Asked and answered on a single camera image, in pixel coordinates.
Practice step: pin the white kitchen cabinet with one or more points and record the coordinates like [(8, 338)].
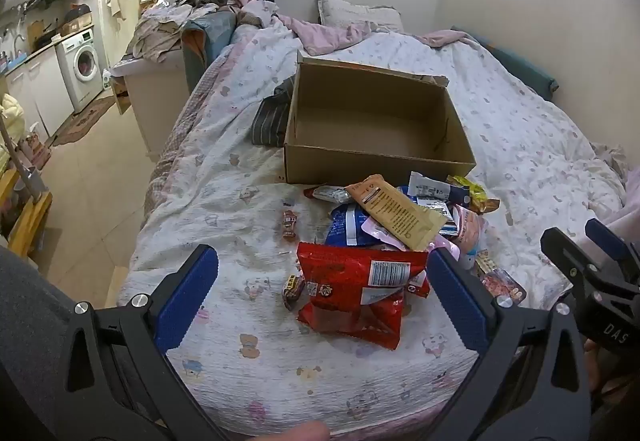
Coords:
[(45, 91)]

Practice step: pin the person's left hand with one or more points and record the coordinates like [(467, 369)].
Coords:
[(302, 433)]

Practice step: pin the pink bed sheet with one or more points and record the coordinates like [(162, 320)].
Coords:
[(325, 38)]

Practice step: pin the dark red snack packet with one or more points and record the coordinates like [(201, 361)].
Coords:
[(502, 285)]

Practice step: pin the tan snack packet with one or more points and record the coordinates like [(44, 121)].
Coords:
[(395, 211)]

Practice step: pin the pile of clothes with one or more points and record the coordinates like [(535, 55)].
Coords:
[(165, 21)]

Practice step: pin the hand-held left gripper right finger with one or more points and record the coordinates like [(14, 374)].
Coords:
[(457, 301)]

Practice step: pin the grey metal clamp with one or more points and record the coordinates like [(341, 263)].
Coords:
[(34, 183)]

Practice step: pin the patterned floor rug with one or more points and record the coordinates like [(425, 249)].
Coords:
[(85, 121)]

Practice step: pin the pink cartoon snack pouch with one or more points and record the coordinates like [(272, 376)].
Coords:
[(467, 231)]

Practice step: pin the pink silver snack packet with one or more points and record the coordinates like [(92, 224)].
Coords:
[(380, 233)]

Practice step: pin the teal orange folded blanket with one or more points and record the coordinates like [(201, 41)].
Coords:
[(205, 41)]

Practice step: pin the teal cushion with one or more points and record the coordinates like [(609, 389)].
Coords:
[(525, 71)]

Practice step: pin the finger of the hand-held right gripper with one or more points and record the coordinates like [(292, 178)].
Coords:
[(607, 243), (567, 253)]

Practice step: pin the white blue snack bag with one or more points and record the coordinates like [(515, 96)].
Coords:
[(436, 216)]

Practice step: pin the white navy snack packet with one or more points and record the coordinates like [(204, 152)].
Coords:
[(425, 186)]

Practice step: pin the small red candy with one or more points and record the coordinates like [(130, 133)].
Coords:
[(293, 288), (288, 223)]

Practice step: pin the white side cabinet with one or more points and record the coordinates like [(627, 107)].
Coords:
[(155, 111)]

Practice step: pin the yellow wooden rack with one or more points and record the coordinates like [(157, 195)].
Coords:
[(30, 226)]

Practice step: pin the yellow snack packet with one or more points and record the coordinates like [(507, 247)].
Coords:
[(475, 196)]

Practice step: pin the person's right hand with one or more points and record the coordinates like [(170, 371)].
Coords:
[(595, 366)]

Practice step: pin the pale pillow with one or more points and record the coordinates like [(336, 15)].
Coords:
[(350, 13)]

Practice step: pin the silver red snack bar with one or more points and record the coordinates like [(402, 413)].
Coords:
[(327, 194)]

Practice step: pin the brown cardboard box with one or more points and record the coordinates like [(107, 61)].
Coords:
[(350, 161)]

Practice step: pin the small brown carton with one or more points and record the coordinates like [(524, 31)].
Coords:
[(75, 23)]

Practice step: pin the pale yellow duvet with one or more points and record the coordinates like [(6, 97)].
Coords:
[(10, 121)]

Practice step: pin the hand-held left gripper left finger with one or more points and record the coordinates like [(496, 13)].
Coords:
[(187, 301)]

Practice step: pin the red snack bag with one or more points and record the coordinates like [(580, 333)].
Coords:
[(345, 281)]

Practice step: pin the dark striped cloth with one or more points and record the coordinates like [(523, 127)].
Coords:
[(270, 121)]

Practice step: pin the white washing machine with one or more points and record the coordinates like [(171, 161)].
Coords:
[(82, 71)]

